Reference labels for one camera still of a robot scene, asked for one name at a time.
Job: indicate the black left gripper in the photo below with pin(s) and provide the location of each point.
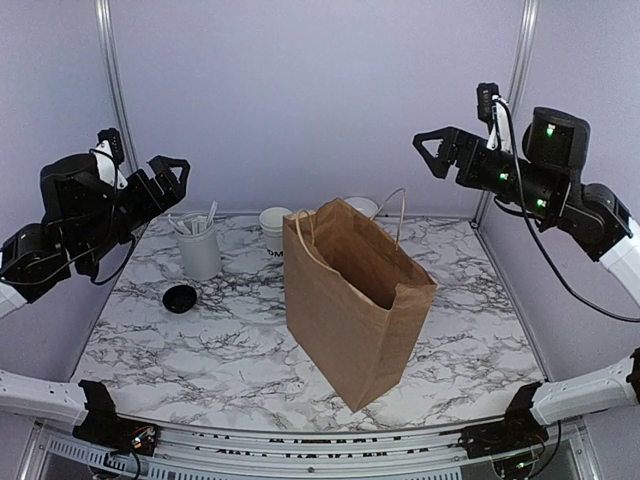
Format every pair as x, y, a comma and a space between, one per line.
156, 204

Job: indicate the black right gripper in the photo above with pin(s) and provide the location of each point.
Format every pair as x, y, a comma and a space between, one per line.
456, 141

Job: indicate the brown paper bag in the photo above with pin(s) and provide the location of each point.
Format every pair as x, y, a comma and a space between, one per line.
355, 301

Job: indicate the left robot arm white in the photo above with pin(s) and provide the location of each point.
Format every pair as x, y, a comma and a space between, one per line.
33, 262

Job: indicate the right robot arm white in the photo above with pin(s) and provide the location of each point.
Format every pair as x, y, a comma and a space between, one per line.
605, 230

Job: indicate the white wrapped stir stick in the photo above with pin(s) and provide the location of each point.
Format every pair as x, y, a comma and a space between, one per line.
212, 211

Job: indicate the white ribbed canister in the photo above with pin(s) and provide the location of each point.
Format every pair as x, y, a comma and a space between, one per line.
197, 241

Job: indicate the orange white bowl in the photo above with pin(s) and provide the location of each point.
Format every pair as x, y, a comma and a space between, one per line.
364, 205

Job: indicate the black lid stack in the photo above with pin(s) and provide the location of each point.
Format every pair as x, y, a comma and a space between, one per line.
179, 299

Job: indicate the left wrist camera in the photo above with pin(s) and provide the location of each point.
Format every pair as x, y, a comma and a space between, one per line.
110, 150

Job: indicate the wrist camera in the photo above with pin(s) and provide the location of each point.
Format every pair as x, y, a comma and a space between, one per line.
110, 150
493, 110

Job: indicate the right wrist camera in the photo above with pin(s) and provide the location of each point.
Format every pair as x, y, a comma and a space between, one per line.
493, 110

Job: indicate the aluminium frame post right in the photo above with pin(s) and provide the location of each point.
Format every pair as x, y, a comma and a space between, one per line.
523, 53

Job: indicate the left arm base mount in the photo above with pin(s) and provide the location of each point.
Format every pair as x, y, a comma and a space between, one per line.
103, 426

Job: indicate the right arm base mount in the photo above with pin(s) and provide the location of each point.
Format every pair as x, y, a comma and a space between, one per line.
516, 430

